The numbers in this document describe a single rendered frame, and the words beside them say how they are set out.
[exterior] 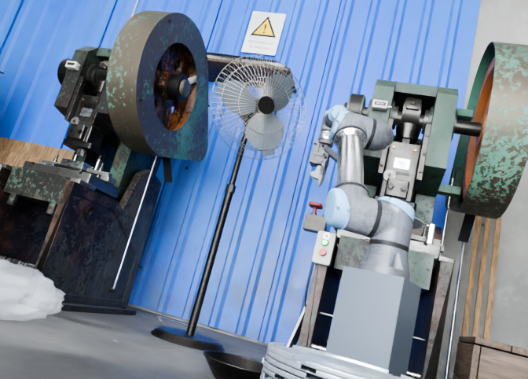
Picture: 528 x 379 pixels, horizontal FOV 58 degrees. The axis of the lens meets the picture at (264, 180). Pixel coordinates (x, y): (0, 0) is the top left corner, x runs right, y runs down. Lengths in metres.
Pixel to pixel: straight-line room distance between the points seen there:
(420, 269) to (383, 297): 0.72
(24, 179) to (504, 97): 2.34
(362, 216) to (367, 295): 0.22
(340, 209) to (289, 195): 2.20
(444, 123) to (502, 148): 0.35
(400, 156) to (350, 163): 0.81
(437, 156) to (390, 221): 0.93
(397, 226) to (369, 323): 0.29
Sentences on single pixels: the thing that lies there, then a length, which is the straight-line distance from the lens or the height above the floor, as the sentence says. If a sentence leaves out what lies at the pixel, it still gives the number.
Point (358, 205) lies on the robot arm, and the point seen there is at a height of 0.62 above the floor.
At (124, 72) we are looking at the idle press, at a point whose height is 1.20.
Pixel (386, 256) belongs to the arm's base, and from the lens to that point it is 1.41.
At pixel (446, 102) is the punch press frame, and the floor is 1.39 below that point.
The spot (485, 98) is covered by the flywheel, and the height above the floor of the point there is 1.58.
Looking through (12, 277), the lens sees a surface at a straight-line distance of 1.95.
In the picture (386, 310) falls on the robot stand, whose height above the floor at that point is 0.35.
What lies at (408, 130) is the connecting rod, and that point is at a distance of 2.42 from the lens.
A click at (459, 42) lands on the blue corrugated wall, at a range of 4.08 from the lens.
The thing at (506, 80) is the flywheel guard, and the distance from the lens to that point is 2.19.
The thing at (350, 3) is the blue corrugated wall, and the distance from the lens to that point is 4.23.
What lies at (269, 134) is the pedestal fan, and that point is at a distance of 2.59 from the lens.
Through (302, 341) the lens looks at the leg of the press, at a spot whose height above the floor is 0.18.
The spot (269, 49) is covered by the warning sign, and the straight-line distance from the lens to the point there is 4.09.
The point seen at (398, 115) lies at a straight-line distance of 2.48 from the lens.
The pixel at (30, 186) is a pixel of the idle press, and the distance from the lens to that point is 2.77.
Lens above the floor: 0.30
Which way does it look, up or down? 14 degrees up
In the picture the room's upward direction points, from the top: 15 degrees clockwise
